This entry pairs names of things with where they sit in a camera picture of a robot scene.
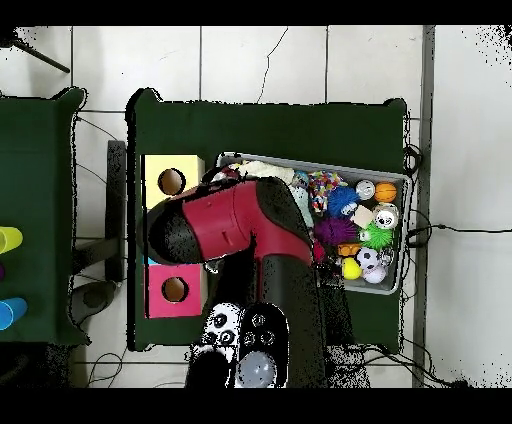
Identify blue spiky toy with eyes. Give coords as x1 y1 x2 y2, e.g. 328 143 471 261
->
326 185 361 219

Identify green spiky toy with eyes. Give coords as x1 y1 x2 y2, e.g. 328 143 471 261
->
359 221 396 253

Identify colourful dotted cloth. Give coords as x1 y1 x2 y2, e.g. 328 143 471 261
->
306 170 348 215

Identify small wooden cube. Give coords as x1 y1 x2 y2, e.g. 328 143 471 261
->
350 204 376 230

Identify mint green waffle cloth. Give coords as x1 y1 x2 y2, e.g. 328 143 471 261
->
289 185 316 230

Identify wooden box with three holes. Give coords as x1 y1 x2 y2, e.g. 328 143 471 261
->
141 154 209 320

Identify orange toy basketball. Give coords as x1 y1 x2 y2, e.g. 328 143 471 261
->
374 181 398 204

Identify silver wire mesh bin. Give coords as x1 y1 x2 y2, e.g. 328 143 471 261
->
205 150 414 296

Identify green cloth side table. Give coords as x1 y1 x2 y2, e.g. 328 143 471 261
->
0 87 91 347

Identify blue plastic cup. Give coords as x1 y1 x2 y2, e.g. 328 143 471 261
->
0 296 29 332

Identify cream yellow waffle cloth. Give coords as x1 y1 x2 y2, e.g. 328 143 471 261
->
235 160 296 186

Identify black cable with plug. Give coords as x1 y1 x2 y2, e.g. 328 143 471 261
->
405 217 512 249

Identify coiled black cable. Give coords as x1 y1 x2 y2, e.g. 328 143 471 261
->
401 143 424 177

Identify black cable bundle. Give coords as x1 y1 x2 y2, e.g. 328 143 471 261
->
359 343 469 388

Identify dark green table cloth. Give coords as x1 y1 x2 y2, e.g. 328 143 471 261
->
125 87 408 353

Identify yellow plastic cup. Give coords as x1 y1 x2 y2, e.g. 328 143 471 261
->
0 225 24 255

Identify purple spiky ball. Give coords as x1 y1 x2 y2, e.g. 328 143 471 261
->
313 216 358 246

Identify black tripod leg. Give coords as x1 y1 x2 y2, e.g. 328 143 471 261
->
0 26 72 75

